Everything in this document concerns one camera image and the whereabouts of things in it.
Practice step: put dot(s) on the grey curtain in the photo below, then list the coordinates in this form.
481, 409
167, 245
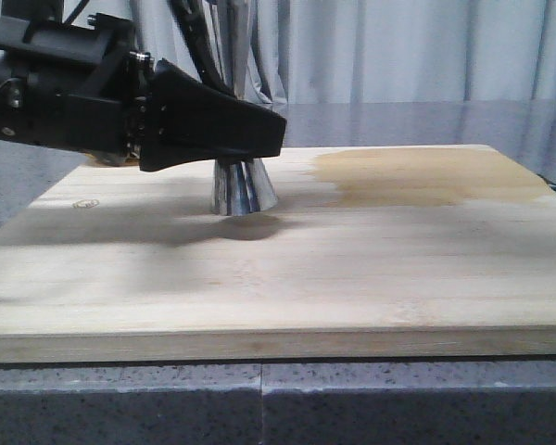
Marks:
310, 52

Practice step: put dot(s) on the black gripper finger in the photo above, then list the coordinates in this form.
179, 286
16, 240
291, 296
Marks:
187, 121

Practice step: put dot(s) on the wooden cutting board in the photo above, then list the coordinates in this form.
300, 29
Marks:
370, 252

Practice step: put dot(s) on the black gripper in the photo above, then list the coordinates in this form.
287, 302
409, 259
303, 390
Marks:
72, 88

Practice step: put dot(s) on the steel double jigger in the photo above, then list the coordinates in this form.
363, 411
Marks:
243, 190

